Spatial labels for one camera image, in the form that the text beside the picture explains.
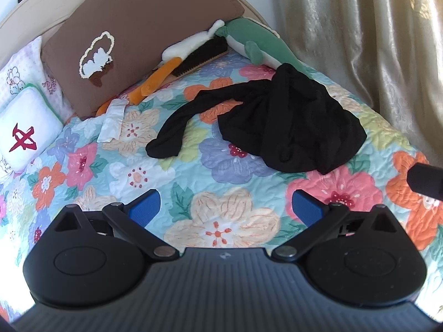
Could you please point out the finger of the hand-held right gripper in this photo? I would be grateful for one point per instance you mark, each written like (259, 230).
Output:
(427, 179)

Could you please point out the black garment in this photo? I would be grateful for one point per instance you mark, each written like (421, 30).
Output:
(277, 124)

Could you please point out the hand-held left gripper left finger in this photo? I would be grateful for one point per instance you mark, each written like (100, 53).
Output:
(145, 209)

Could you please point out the brown pillow with cloud print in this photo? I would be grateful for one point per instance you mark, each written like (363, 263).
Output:
(145, 17)

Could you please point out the pale checked floral pillow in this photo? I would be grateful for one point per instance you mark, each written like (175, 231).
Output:
(31, 58)

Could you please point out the cream bed headboard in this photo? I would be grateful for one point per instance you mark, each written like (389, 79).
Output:
(41, 3)

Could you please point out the white crumpled cloth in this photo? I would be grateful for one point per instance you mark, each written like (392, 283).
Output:
(111, 121)

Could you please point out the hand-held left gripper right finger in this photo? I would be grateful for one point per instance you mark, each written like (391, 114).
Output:
(308, 207)

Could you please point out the white stork plush toy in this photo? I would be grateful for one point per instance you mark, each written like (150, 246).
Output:
(180, 50)

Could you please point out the beige patterned curtain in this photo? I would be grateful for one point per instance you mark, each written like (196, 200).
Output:
(363, 41)

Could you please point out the floral quilt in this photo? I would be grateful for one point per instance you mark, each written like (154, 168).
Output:
(214, 221)

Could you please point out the green plush toy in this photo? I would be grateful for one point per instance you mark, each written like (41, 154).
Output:
(263, 41)

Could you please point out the white cushion with red mark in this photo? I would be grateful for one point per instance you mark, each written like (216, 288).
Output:
(34, 110)

